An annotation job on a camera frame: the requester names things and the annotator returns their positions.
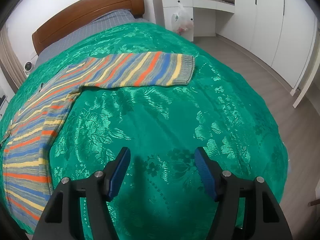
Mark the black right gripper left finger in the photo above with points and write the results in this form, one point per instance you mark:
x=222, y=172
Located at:
x=61, y=218

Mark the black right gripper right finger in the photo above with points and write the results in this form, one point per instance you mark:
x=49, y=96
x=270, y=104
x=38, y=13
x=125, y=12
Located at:
x=247, y=209

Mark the striped knit sweater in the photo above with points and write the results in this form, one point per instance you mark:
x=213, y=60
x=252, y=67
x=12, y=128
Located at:
x=34, y=127

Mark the green satin bedspread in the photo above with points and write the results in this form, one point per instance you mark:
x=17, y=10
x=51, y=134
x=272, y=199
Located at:
x=162, y=196

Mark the beige curtain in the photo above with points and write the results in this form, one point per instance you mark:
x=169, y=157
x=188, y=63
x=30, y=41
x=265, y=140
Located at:
x=10, y=61

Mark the white wardrobe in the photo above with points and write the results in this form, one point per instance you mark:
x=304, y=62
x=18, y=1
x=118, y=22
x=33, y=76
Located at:
x=283, y=35

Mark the grey checked bed sheet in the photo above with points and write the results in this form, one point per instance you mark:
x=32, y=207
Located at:
x=104, y=22

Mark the white plastic bag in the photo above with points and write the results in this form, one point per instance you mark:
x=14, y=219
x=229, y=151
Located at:
x=181, y=21

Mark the white desk unit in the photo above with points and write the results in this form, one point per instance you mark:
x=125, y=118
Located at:
x=202, y=12

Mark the wooden headboard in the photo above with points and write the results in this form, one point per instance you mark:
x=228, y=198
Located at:
x=78, y=15

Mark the white round camera device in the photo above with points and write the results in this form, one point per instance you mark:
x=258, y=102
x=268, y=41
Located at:
x=28, y=67

